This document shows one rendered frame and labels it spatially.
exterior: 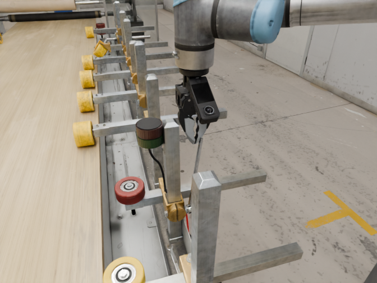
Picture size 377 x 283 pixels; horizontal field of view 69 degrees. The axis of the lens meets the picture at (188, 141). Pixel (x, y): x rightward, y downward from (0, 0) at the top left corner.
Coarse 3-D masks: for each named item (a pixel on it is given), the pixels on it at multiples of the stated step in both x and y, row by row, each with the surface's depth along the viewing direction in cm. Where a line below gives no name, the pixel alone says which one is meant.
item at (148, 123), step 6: (144, 120) 62; (150, 120) 62; (156, 120) 62; (138, 126) 60; (144, 126) 60; (150, 126) 60; (156, 126) 60; (156, 138) 61; (162, 144) 63; (150, 150) 65; (162, 168) 69; (162, 174) 70
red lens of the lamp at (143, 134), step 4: (160, 120) 63; (136, 124) 61; (136, 128) 60; (160, 128) 61; (136, 132) 61; (140, 132) 60; (144, 132) 59; (148, 132) 59; (152, 132) 59; (156, 132) 60; (160, 132) 61; (140, 136) 61; (144, 136) 60; (148, 136) 60; (152, 136) 60; (156, 136) 60
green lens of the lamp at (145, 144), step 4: (160, 136) 62; (140, 140) 61; (144, 140) 61; (148, 140) 60; (152, 140) 61; (156, 140) 61; (160, 140) 62; (140, 144) 62; (144, 144) 61; (148, 144) 61; (152, 144) 61; (156, 144) 62; (160, 144) 63; (148, 148) 62; (152, 148) 62
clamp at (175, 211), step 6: (162, 180) 82; (162, 186) 80; (162, 192) 78; (168, 204) 74; (174, 204) 74; (180, 204) 74; (168, 210) 74; (174, 210) 73; (180, 210) 73; (168, 216) 73; (174, 216) 74; (180, 216) 74
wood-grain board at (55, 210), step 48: (0, 48) 187; (48, 48) 187; (0, 96) 124; (48, 96) 124; (0, 144) 92; (48, 144) 92; (96, 144) 92; (0, 192) 73; (48, 192) 73; (96, 192) 73; (0, 240) 61; (48, 240) 61; (96, 240) 61
